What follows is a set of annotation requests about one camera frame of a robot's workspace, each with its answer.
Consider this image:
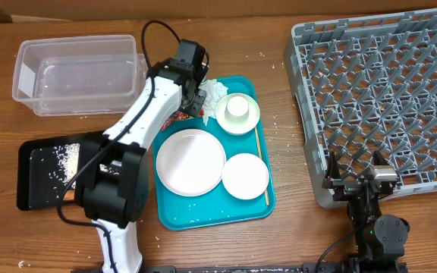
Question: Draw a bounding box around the white napkin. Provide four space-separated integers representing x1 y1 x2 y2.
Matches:
200 79 228 125

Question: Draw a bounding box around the red snack wrapper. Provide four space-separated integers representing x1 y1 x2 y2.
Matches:
161 111 193 132

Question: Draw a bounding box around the large white plate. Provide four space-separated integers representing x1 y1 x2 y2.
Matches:
156 129 226 197

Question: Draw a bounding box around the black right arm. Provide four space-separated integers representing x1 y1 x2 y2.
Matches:
313 151 410 273

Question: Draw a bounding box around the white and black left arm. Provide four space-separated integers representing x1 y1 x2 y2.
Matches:
74 39 209 272

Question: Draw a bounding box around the grey dishwasher rack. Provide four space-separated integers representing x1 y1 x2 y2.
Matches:
285 8 437 208

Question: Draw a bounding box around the white cup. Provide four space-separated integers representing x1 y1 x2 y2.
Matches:
227 96 249 118

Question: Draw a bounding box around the wooden chopstick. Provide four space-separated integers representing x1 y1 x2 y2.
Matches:
254 127 269 206

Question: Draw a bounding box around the white bowl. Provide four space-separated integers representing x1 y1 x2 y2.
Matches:
215 93 260 136

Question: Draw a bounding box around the small white plate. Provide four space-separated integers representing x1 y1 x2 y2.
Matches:
222 153 263 200

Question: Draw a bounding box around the clear plastic storage bin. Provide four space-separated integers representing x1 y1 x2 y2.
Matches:
12 35 147 117

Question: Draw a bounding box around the teal serving tray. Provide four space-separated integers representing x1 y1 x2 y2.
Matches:
151 76 277 231

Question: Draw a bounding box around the black plastic tray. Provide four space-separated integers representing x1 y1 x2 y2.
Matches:
17 131 102 211

